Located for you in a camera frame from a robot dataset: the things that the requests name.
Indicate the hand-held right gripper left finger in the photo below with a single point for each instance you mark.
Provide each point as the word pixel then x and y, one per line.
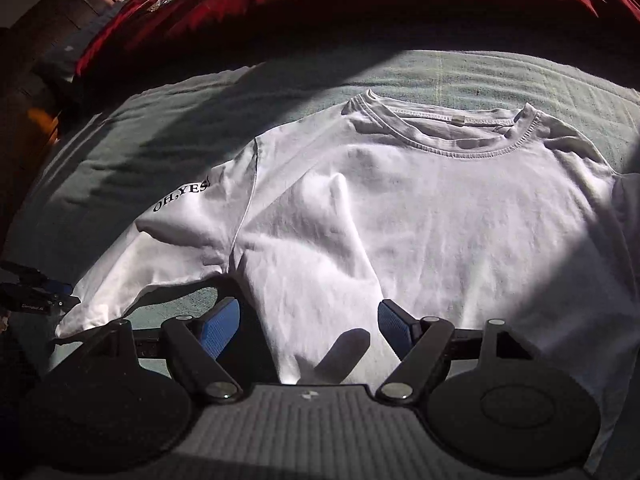
pixel 220 327

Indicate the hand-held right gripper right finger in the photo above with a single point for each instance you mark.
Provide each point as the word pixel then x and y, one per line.
pixel 392 327

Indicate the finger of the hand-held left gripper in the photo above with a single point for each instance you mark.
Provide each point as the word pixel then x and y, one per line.
pixel 20 272
pixel 62 295

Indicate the white printed t-shirt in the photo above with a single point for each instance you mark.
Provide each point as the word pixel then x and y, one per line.
pixel 400 210

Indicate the red quilt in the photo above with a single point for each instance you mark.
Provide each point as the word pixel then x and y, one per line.
pixel 350 5

